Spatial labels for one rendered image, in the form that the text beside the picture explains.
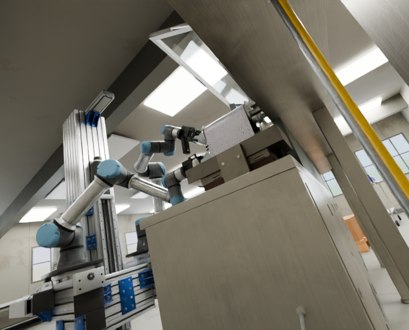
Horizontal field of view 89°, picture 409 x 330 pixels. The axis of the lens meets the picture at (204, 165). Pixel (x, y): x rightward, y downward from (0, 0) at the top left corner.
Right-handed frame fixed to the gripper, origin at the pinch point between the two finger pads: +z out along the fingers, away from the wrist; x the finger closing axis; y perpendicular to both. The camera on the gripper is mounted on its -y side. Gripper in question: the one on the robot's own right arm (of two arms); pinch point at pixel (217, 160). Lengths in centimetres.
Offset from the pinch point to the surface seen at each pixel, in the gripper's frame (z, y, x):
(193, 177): -3.5, -9.9, -19.9
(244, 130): 18.1, 6.6, -0.3
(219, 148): 3.5, 4.7, -0.3
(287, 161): 32.4, -20.7, -26.0
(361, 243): 39, -97, 306
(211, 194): 5.7, -20.7, -26.0
